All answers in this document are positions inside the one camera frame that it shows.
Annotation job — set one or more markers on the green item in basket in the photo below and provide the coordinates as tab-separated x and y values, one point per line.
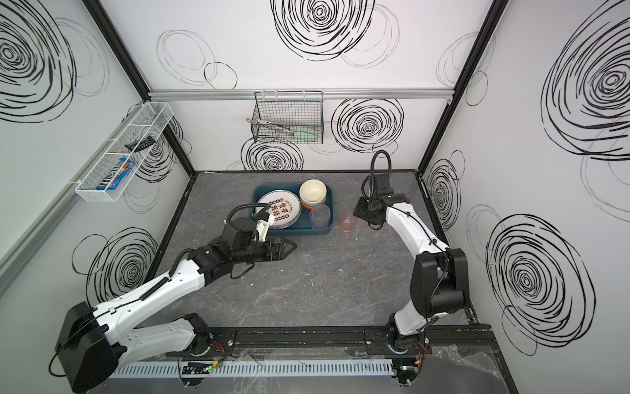
306	134

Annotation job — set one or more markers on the white plate red symbols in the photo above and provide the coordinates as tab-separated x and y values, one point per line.
285	208

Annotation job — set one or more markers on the white wire shelf basket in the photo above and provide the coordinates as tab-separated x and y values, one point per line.
152	164

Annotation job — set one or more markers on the black wire basket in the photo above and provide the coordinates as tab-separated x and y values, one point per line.
287	108

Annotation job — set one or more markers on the black mounting rail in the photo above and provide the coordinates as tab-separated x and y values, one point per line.
371	340

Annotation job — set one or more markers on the white slotted cable duct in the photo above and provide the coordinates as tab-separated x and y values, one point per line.
255	369

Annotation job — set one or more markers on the blue candy packet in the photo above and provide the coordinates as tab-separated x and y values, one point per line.
120	170

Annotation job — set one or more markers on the metal tongs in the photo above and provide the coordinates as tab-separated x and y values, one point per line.
270	125

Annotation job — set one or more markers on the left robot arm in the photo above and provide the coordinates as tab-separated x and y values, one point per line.
96	341

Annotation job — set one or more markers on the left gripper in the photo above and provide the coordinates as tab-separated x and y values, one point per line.
268	250

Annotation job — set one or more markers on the teal plastic bin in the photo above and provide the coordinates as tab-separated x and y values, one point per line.
303	226

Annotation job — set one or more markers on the clear glass cup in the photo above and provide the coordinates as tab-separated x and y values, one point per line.
320	216

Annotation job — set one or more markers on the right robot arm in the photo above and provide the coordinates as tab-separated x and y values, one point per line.
439	284

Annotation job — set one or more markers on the pink transparent cup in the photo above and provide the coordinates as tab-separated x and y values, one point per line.
346	221

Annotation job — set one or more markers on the orange bowl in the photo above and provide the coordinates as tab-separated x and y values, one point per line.
310	207

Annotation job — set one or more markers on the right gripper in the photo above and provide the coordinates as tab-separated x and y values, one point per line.
367	213

